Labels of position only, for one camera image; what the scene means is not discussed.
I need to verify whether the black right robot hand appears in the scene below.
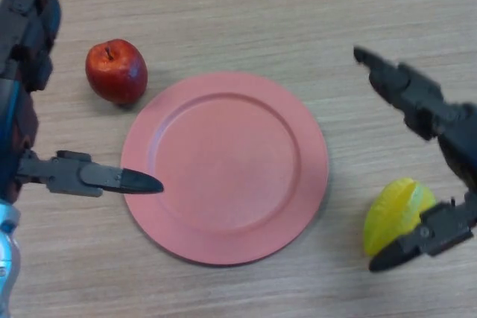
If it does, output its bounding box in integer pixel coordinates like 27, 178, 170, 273
353, 45, 477, 273

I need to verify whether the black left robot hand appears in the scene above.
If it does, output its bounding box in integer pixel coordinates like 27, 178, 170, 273
0, 0, 165, 207

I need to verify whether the yellow starfruit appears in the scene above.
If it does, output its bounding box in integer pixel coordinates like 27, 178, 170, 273
363, 177, 437, 258

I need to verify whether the pink round plate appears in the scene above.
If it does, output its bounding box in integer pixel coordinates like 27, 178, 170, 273
121, 71, 329, 267

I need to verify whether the red apple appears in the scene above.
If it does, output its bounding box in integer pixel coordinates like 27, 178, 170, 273
85, 38, 149, 106

